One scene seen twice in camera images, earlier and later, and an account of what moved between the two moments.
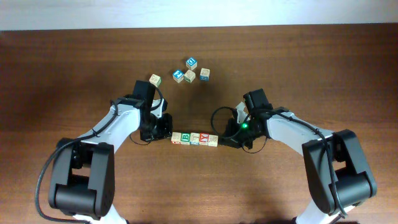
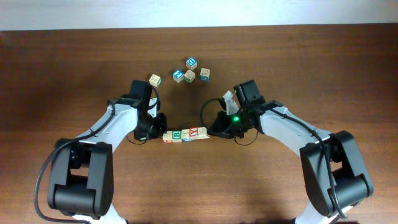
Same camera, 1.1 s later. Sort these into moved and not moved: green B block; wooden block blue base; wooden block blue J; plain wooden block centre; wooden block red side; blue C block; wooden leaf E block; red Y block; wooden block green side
Moved: wooden leaf E block; green B block; wooden block red side; wooden block blue J; red Y block
Not moved: plain wooden block centre; blue C block; wooden block blue base; wooden block green side
